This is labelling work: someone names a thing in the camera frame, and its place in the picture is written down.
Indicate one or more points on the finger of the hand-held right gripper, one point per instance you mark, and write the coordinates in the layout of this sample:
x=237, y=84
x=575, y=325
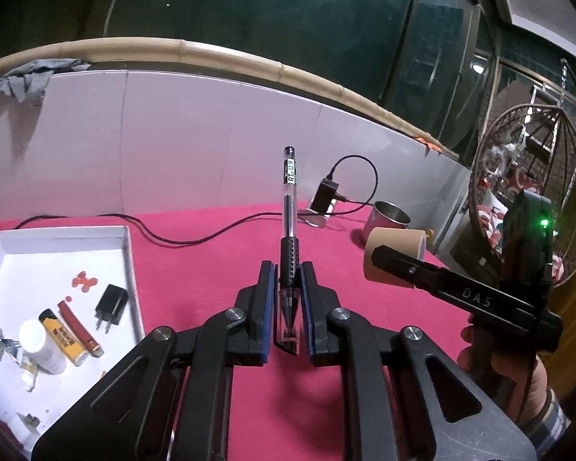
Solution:
x=461, y=293

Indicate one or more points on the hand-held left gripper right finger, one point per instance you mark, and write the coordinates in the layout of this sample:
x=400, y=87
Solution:
x=306, y=312

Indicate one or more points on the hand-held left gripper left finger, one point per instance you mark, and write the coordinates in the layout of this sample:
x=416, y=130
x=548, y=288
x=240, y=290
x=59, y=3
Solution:
x=270, y=312

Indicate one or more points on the black clear gel pen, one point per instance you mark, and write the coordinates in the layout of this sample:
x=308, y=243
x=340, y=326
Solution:
x=289, y=259

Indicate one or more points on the tan tape roll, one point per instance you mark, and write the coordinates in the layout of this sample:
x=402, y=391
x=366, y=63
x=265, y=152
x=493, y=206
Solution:
x=393, y=240

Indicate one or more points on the white tray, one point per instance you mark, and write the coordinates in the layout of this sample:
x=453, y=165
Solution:
x=43, y=269

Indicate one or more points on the person's right forearm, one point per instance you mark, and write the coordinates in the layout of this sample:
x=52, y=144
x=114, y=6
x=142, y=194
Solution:
x=547, y=422

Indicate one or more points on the person's right hand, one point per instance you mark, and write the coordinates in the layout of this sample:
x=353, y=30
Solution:
x=504, y=374

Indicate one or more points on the red white seat cushion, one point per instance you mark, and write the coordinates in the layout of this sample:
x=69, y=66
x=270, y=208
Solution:
x=489, y=221

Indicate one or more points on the pink patterned towel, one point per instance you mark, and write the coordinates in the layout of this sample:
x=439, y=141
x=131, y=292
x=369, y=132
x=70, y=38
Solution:
x=197, y=278

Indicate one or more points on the hanging wicker chair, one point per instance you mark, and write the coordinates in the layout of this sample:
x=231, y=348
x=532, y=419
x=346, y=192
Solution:
x=482, y=177

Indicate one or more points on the white cylindrical device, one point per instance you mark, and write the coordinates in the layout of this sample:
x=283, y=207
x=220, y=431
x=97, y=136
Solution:
x=317, y=221

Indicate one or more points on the stainless steel mug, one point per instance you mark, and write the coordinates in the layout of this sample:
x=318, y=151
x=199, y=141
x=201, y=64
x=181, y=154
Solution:
x=386, y=216

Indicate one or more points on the black power adapter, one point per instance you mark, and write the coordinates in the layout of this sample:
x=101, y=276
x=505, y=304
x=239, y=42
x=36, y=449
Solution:
x=325, y=195

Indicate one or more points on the orange cloth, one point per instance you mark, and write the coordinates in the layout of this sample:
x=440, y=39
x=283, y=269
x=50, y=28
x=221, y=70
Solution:
x=429, y=143

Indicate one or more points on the black charger plug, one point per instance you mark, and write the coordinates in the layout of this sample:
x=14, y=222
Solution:
x=111, y=303

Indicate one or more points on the orange plastic pieces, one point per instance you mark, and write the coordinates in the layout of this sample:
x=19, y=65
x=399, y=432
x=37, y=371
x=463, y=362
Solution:
x=84, y=282

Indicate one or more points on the red lighter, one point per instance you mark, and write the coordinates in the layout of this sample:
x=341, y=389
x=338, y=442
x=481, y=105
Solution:
x=79, y=329

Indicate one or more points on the yellow lighter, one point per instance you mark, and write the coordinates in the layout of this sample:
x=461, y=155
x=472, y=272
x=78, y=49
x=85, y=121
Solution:
x=60, y=333

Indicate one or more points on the white plastic bottle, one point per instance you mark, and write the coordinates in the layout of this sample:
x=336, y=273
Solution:
x=36, y=341

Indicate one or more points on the small metal clip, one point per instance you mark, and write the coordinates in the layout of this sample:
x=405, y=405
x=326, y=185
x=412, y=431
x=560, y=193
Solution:
x=29, y=420

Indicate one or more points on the bamboo railing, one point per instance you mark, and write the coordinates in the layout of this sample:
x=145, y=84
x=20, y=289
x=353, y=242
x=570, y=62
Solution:
x=221, y=53

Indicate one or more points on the silver metal trinket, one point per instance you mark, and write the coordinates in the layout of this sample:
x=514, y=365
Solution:
x=2, y=341

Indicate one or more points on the grey cloth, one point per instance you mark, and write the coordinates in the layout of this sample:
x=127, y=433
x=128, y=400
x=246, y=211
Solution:
x=29, y=81

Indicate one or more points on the window frame post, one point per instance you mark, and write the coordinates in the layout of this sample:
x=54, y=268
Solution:
x=490, y=81

